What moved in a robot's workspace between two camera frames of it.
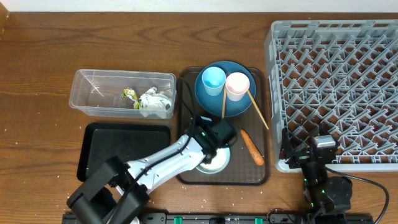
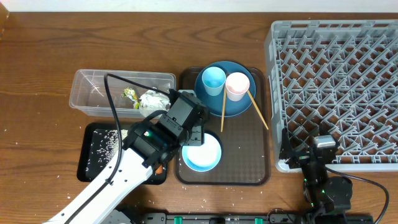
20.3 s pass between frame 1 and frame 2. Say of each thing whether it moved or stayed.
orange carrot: moved
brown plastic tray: stayed
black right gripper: stayed
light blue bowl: moved
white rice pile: moved
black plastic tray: stayed
